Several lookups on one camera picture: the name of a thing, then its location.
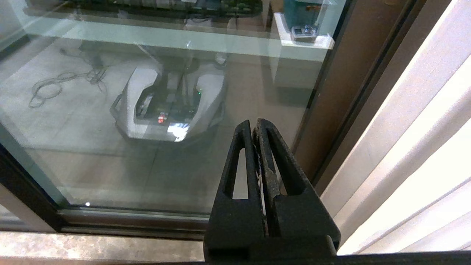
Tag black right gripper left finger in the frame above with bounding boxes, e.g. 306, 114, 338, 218
203, 120, 266, 260

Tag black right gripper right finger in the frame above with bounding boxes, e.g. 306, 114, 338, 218
253, 118, 341, 256

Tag brown-framed sliding glass door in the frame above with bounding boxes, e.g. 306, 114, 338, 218
0, 0, 409, 236

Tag dark metal floor track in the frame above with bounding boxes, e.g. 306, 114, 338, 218
59, 219, 208, 240

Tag dark brown door jamb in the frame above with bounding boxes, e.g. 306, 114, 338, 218
311, 0, 453, 195

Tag white curtain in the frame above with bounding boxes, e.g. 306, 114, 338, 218
320, 0, 471, 255

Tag brown-framed fixed glass panel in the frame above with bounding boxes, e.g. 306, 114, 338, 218
0, 144, 67, 233

